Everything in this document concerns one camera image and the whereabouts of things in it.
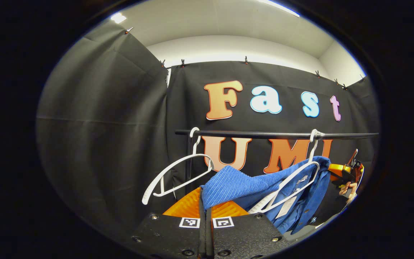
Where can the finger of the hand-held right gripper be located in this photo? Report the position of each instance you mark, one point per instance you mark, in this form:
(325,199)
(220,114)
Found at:
(336,168)
(357,169)

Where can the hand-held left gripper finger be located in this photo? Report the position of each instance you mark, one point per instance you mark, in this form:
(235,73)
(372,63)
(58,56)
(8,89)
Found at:
(202,233)
(209,237)

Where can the white clothes hanger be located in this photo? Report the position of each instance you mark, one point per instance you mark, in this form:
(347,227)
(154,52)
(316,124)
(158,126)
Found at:
(195,147)
(312,153)

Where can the row of black cloth clips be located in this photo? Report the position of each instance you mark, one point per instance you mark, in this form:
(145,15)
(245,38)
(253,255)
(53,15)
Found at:
(245,59)

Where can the black backdrop cloth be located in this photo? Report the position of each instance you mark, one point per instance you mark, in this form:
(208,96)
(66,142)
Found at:
(102,126)

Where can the ceiling light strip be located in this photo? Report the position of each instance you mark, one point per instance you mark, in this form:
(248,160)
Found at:
(118,17)

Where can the black clothes rail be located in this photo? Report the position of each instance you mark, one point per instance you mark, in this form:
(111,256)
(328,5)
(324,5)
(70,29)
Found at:
(246,134)

